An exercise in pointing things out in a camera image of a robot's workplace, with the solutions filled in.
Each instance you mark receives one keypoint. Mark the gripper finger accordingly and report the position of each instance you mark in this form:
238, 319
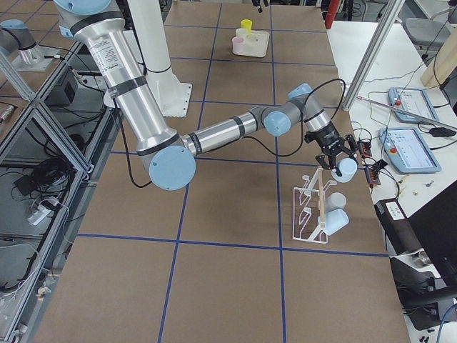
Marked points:
257, 5

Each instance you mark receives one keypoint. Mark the white plastic tray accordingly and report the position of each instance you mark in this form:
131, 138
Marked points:
256, 44

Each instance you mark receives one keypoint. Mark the black power supply box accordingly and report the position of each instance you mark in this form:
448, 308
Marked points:
399, 235

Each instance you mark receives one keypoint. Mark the white wire cup rack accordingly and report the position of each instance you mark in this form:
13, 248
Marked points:
309, 214

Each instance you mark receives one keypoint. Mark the blue teach pendant near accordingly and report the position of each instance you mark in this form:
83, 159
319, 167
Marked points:
407, 151

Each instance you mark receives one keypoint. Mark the brown paper table mat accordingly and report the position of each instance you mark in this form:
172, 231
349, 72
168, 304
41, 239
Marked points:
215, 262

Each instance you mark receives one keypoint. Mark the blue teach pendant far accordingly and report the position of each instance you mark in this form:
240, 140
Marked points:
413, 100

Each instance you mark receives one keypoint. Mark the metal rod with stand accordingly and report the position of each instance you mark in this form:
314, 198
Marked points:
417, 116

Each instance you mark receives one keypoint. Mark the pale green plastic cup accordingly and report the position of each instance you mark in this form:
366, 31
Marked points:
241, 33

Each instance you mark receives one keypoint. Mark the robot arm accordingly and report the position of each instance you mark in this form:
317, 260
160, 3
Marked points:
168, 157

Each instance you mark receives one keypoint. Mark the yellow plastic cup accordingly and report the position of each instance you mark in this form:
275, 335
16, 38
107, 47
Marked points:
247, 25

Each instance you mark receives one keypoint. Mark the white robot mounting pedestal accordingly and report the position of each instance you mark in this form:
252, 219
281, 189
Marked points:
148, 44

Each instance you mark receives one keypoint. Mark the light blue plastic cup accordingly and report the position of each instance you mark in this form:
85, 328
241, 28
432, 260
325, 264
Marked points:
335, 220

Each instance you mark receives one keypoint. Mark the grey translucent plastic cup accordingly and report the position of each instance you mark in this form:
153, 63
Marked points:
334, 201

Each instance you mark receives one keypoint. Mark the grey office chair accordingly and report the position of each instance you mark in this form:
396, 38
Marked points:
426, 35

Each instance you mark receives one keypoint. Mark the aluminium frame post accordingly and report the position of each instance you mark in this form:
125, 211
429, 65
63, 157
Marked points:
379, 36

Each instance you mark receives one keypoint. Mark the black computer monitor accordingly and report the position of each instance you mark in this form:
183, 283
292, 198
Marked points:
424, 297

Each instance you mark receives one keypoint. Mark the pink plastic cup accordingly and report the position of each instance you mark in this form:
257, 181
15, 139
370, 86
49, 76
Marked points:
237, 45

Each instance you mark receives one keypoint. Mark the blue teach pendant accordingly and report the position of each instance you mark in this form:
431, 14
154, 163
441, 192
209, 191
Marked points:
413, 100
407, 151

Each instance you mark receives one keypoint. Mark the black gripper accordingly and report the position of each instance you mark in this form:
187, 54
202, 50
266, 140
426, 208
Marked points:
328, 136

